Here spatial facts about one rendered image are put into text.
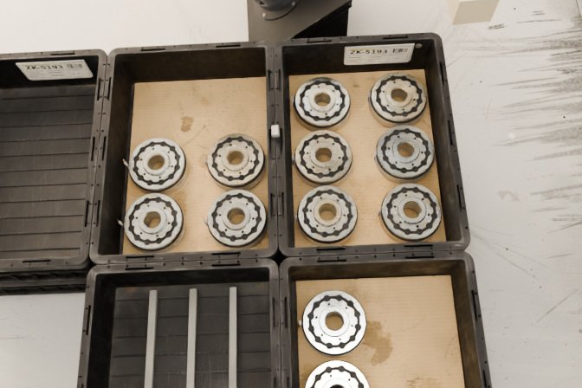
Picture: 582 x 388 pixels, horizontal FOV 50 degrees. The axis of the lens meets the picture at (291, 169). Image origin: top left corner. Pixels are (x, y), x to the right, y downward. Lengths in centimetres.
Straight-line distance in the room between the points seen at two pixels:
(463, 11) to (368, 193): 35
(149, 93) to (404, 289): 60
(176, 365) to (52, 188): 40
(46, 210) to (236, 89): 41
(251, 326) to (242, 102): 42
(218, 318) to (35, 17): 86
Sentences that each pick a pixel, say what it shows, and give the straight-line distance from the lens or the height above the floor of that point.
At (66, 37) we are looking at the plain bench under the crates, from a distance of 154.
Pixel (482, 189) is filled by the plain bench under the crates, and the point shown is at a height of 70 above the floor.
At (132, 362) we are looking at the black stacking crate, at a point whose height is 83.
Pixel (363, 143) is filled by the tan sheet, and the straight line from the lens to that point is 116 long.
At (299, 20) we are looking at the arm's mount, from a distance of 126.
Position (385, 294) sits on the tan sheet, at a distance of 108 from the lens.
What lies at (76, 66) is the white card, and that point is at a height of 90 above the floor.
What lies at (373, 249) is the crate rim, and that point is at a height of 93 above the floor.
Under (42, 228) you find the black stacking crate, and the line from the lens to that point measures 121.
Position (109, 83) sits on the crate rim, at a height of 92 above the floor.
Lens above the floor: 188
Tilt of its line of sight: 68 degrees down
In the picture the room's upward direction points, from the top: 6 degrees counter-clockwise
